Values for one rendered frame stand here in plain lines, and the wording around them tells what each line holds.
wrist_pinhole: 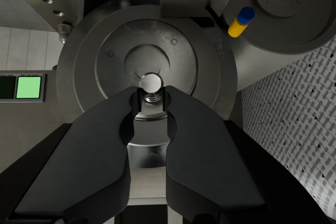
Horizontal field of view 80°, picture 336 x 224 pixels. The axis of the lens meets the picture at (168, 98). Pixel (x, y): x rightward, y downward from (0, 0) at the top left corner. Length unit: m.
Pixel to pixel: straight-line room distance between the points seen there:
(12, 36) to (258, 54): 3.07
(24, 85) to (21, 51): 2.48
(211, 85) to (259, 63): 0.07
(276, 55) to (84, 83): 0.16
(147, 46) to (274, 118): 0.23
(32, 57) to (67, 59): 2.82
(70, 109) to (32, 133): 0.40
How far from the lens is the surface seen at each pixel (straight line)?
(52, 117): 0.55
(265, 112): 0.36
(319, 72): 0.27
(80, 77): 0.17
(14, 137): 0.59
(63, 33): 0.58
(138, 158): 0.16
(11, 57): 3.07
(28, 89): 0.58
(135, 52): 0.16
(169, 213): 0.52
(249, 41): 0.19
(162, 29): 0.16
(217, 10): 0.18
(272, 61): 0.21
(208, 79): 0.16
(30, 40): 3.09
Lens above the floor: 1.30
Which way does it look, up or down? 10 degrees down
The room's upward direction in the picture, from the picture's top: 179 degrees clockwise
